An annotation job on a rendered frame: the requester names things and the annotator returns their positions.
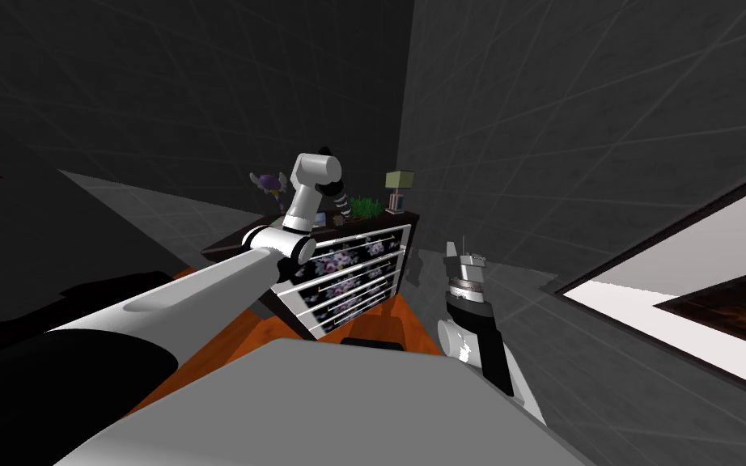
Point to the green potted plant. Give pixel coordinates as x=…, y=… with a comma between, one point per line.
x=366, y=208

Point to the floral drawer front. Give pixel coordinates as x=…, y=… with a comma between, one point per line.
x=347, y=288
x=373, y=244
x=353, y=309
x=347, y=266

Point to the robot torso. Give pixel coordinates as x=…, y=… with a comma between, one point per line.
x=321, y=408

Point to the purple winged figure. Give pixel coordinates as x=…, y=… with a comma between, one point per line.
x=272, y=183

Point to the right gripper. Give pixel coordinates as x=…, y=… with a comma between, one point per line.
x=467, y=266

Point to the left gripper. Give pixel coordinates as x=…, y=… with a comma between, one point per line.
x=340, y=220

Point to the dark floral dresser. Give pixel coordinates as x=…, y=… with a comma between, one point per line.
x=230, y=244

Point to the green shade table lamp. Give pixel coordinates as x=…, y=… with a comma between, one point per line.
x=399, y=181

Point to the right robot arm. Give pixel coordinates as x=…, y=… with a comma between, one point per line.
x=484, y=336

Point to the dark framed wall picture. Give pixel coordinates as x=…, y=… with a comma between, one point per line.
x=690, y=278

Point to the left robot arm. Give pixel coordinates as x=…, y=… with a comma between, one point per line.
x=185, y=291

